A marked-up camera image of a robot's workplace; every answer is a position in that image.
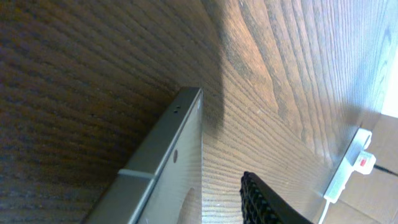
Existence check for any white power strip cord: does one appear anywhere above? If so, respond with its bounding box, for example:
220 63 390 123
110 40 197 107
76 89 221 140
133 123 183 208
317 198 331 224

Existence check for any white power strip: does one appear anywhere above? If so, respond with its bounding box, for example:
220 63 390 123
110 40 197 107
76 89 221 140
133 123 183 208
323 128 372 203

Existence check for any white USB charger adapter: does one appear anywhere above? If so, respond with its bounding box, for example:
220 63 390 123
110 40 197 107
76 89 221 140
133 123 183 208
353 151 376 175

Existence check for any black charging cable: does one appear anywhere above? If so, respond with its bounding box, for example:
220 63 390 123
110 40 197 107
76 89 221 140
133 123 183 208
373 164 398 177

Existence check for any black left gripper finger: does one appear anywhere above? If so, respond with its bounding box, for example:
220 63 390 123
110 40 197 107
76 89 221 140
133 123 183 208
239 171 311 224

